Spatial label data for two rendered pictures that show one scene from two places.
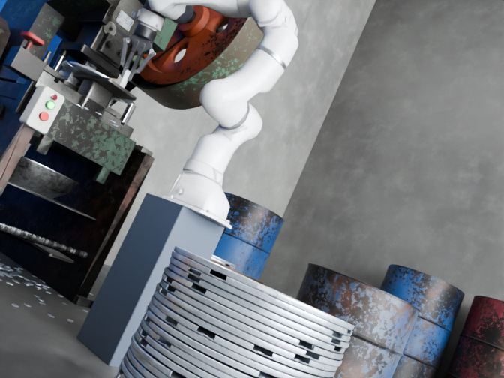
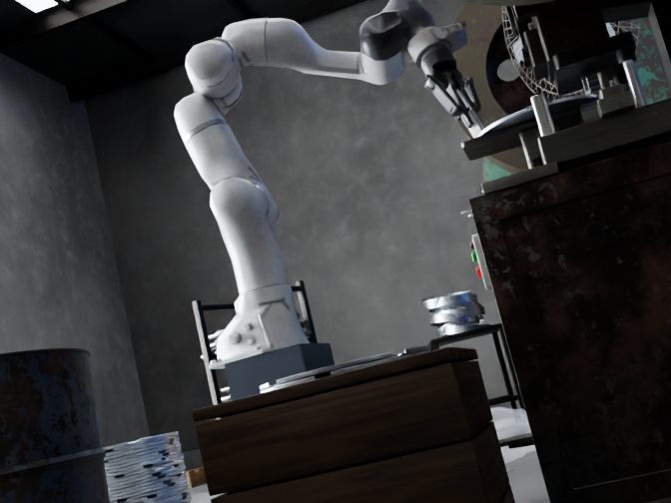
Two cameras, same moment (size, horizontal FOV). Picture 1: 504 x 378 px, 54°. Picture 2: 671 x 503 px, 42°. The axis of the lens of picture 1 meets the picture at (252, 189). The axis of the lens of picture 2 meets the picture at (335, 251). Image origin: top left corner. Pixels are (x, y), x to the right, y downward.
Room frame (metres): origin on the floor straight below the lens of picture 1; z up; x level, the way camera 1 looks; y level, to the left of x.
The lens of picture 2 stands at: (3.27, -0.54, 0.30)
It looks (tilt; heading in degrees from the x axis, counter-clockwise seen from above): 10 degrees up; 154
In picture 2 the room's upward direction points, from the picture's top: 13 degrees counter-clockwise
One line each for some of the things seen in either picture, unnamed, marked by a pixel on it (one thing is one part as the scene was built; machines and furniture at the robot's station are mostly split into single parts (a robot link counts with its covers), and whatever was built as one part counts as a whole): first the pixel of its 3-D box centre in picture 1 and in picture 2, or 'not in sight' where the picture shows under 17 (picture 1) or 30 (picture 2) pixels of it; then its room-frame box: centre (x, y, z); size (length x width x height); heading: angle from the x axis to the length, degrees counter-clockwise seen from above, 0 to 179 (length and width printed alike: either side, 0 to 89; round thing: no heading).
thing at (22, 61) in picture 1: (17, 78); not in sight; (1.54, 0.82, 0.62); 0.10 x 0.06 x 0.20; 140
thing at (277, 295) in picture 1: (262, 287); (125, 444); (0.76, -0.08, 0.34); 0.29 x 0.29 x 0.01
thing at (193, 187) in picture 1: (205, 191); (255, 326); (1.43, 0.12, 0.52); 0.22 x 0.19 x 0.14; 46
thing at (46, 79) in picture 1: (68, 103); (617, 155); (1.93, 0.80, 0.68); 0.45 x 0.30 x 0.06; 140
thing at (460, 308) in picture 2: not in sight; (470, 359); (-0.88, 2.14, 0.40); 0.45 x 0.40 x 0.79; 152
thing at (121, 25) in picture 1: (115, 26); (550, 2); (1.90, 0.77, 1.04); 0.17 x 0.15 x 0.30; 50
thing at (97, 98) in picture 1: (97, 99); (528, 160); (1.82, 0.66, 0.72); 0.25 x 0.14 x 0.14; 50
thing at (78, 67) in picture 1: (98, 82); (542, 124); (1.85, 0.70, 0.78); 0.29 x 0.29 x 0.01
